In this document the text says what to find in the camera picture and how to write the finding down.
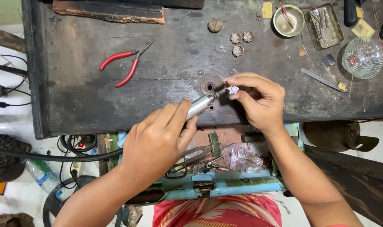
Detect dark wooden beam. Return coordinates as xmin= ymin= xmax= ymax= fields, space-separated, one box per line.
xmin=303 ymin=144 xmax=383 ymax=227

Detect green bristle brush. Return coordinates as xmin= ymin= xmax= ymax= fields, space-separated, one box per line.
xmin=208 ymin=133 xmax=222 ymax=158

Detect person's left hand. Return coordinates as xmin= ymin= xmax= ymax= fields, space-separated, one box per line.
xmin=120 ymin=98 xmax=198 ymax=190

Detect white ceramic cup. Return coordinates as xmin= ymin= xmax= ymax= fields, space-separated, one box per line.
xmin=272 ymin=5 xmax=305 ymax=38

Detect small metal tweezers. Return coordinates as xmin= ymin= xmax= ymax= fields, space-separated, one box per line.
xmin=206 ymin=155 xmax=230 ymax=172

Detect clear glass bowl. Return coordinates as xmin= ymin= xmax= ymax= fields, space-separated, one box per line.
xmin=342 ymin=36 xmax=383 ymax=80

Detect black cables with plugs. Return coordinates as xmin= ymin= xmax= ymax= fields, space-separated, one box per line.
xmin=0 ymin=52 xmax=32 ymax=108

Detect black flexible shaft hose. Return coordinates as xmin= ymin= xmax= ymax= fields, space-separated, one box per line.
xmin=0 ymin=146 xmax=124 ymax=163

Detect brown round motor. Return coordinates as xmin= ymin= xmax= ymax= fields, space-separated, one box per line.
xmin=303 ymin=120 xmax=380 ymax=153

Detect dark woven bag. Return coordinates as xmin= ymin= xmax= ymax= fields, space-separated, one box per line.
xmin=0 ymin=134 xmax=32 ymax=186

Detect flat metal file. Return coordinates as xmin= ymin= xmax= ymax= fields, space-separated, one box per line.
xmin=301 ymin=68 xmax=346 ymax=93

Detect clear plastic bottle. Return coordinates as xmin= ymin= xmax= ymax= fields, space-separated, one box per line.
xmin=24 ymin=157 xmax=65 ymax=195

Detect silver rotary tool handpiece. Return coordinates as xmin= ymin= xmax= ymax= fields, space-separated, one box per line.
xmin=185 ymin=88 xmax=229 ymax=121

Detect person's right hand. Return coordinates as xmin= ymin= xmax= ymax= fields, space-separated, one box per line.
xmin=223 ymin=73 xmax=286 ymax=137

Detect grey sandpaper piece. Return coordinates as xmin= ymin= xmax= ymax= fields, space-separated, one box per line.
xmin=321 ymin=53 xmax=337 ymax=68

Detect black tool handle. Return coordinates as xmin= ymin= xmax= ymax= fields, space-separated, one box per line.
xmin=343 ymin=0 xmax=359 ymax=28

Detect rough wooden block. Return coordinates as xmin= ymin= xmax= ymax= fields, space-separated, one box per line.
xmin=52 ymin=0 xmax=165 ymax=25

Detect black cable bundle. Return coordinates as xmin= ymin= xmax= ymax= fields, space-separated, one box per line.
xmin=57 ymin=135 xmax=98 ymax=157

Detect black rubber ring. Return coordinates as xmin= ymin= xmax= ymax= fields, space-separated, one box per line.
xmin=42 ymin=175 xmax=123 ymax=227

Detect round grey stone lump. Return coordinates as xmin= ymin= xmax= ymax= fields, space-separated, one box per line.
xmin=208 ymin=18 xmax=224 ymax=33

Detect black metal scissors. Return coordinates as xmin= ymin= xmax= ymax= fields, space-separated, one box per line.
xmin=165 ymin=144 xmax=213 ymax=180

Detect white power strip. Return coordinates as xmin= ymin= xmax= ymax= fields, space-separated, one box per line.
xmin=70 ymin=142 xmax=88 ymax=178

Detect thin red stick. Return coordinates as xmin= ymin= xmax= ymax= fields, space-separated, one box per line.
xmin=279 ymin=2 xmax=295 ymax=29

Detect blue wooden drawer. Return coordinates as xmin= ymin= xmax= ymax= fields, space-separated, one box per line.
xmin=117 ymin=122 xmax=305 ymax=207

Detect pink patterned garment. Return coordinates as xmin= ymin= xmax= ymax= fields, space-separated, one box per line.
xmin=152 ymin=194 xmax=282 ymax=227

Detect heap of clear plastic bags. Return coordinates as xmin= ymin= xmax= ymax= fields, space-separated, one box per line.
xmin=221 ymin=143 xmax=265 ymax=173

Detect red-handled pliers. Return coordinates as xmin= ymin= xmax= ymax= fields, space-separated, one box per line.
xmin=99 ymin=38 xmax=155 ymax=88

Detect dark short cylinder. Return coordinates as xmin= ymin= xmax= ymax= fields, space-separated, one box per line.
xmin=241 ymin=132 xmax=266 ymax=144

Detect rectangular metal tray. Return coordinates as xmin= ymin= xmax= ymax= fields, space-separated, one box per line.
xmin=304 ymin=3 xmax=345 ymax=51

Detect bunch of metal burs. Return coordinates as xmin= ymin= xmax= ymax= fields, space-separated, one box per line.
xmin=310 ymin=8 xmax=332 ymax=45

